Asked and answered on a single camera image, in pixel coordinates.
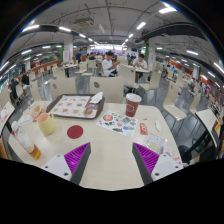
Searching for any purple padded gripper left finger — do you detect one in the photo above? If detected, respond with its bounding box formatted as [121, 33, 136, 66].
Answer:
[42, 143, 91, 185]

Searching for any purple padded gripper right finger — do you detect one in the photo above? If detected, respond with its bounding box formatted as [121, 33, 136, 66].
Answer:
[132, 143, 183, 185]

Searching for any clear plastic wrapper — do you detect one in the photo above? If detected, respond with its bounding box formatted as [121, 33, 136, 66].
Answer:
[143, 132, 167, 154]

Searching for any red round coaster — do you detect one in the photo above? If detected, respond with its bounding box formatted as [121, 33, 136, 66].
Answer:
[67, 125, 83, 139]

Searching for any small red packet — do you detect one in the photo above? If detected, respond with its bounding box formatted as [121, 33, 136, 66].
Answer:
[140, 123, 148, 135]

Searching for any colourful sticker sheet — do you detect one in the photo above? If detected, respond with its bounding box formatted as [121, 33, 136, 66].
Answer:
[97, 110, 138, 138]

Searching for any yellow mug with pink lid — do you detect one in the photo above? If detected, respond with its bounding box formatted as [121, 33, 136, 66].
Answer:
[37, 113, 55, 136]

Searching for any plastic bottle orange drink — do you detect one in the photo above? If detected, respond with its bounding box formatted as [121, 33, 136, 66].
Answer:
[11, 121, 41, 159]

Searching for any dark brown food tray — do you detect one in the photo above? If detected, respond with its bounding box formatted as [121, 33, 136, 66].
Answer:
[46, 94, 105, 119]

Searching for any printed tray liner paper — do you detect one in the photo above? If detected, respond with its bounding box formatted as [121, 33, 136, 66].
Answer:
[50, 95, 97, 119]

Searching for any beige chair right side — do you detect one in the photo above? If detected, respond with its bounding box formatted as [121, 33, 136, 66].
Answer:
[162, 82, 187, 127]

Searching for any clear plastic food bag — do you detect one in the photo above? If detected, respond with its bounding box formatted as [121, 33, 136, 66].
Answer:
[30, 101, 47, 121]

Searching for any red paper cup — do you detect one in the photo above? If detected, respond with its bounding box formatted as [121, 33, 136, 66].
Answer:
[126, 93, 142, 117]

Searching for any white crumpled napkin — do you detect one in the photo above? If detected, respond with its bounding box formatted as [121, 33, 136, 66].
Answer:
[91, 92, 103, 104]

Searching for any beige chair behind table left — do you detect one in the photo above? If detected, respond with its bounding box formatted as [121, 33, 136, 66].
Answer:
[50, 78, 77, 99]

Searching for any beige chair behind table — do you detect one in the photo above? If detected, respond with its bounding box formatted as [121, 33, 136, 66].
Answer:
[50, 78, 77, 99]
[90, 76, 124, 103]

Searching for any beige chair behind table centre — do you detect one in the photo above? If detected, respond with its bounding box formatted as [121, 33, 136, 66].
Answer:
[90, 76, 124, 103]

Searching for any person in black left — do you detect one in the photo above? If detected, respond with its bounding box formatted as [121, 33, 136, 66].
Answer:
[21, 73, 30, 96]

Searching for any seated person at far table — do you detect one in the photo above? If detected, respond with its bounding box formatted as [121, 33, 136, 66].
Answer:
[133, 54, 147, 82]

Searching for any person in white shirt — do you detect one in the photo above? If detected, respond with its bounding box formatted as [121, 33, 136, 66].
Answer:
[102, 51, 120, 77]

